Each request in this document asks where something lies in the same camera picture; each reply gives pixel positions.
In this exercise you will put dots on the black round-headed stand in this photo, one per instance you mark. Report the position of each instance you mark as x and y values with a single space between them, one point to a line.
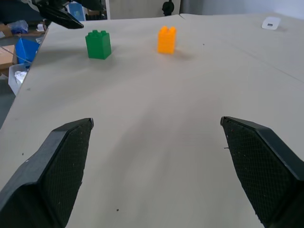
167 7

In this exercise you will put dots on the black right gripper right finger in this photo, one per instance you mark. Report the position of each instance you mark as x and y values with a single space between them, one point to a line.
263 166

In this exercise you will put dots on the flat brown cardboard box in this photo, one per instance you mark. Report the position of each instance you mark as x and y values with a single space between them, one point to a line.
7 57

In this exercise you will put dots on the blue plastic bin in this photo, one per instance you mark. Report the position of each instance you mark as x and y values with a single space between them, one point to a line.
26 50

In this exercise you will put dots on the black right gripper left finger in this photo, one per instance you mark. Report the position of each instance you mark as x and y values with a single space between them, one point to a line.
42 171

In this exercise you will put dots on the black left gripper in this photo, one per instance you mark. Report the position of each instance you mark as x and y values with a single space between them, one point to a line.
51 2

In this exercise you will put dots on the small white plastic device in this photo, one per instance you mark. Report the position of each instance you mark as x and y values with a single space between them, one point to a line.
271 23

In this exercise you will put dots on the orange toy brick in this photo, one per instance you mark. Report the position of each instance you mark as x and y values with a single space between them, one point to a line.
166 40

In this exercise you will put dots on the clear plastic bag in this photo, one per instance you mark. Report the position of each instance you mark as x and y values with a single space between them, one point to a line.
19 25

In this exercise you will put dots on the small white box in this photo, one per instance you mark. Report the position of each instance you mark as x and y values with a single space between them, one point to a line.
41 26

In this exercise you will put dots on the white plastic bin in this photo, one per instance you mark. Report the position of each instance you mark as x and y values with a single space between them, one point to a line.
17 77

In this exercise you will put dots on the green toy brick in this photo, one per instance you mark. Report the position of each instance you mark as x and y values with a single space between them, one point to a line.
98 45

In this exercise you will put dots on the blue and white box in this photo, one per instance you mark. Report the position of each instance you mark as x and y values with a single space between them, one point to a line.
76 12

